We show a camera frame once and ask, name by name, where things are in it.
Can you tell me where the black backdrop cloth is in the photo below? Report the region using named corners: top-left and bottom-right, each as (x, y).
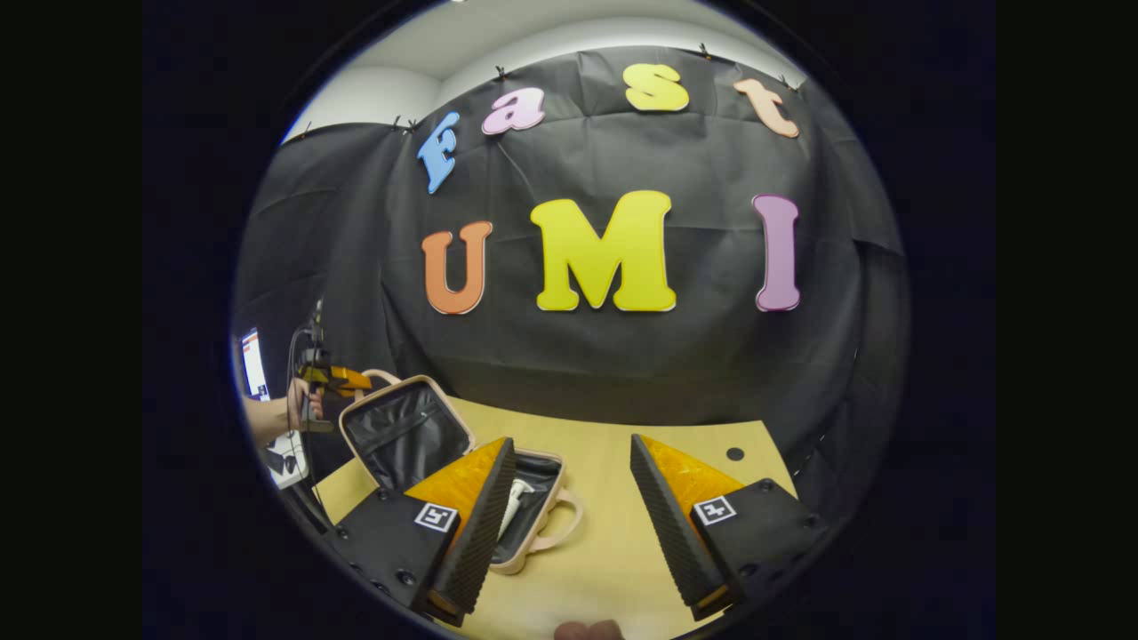
top-left (233, 44), bottom-right (912, 534)

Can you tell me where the white pump bottle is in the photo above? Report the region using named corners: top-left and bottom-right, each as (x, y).
top-left (496, 478), bottom-right (536, 541)

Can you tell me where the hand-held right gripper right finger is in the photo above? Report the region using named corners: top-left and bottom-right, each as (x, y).
top-left (629, 434), bottom-right (828, 623)

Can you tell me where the black cable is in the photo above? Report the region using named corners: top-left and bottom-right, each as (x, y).
top-left (285, 324), bottom-right (314, 385)

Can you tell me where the computer monitor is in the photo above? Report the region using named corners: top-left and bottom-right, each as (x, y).
top-left (237, 326), bottom-right (271, 402)

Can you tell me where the beige suitcase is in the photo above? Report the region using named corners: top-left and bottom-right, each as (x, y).
top-left (338, 369), bottom-right (586, 576)

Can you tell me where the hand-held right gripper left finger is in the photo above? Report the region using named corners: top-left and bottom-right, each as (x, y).
top-left (325, 436), bottom-right (518, 628)

